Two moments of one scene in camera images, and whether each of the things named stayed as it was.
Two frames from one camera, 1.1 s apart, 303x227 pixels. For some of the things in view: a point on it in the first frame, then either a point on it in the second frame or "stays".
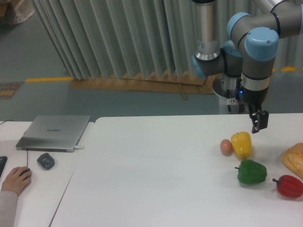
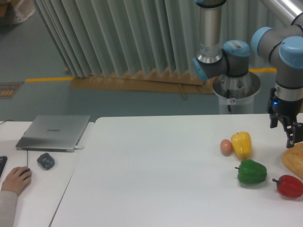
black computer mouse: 23,171 stays
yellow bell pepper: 242,143 stays
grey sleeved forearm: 8,203 stays
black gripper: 254,100 → 288,110
